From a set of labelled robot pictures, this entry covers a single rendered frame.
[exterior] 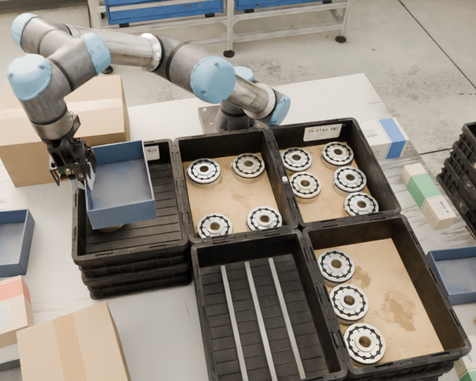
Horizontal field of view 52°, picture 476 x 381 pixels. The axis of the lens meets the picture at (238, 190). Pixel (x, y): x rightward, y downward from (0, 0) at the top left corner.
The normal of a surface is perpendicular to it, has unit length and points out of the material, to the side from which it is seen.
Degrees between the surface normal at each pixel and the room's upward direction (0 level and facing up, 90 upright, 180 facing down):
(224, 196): 0
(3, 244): 0
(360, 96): 0
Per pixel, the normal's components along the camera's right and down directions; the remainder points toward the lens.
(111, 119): 0.03, -0.63
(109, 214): 0.25, 0.75
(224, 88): 0.70, 0.47
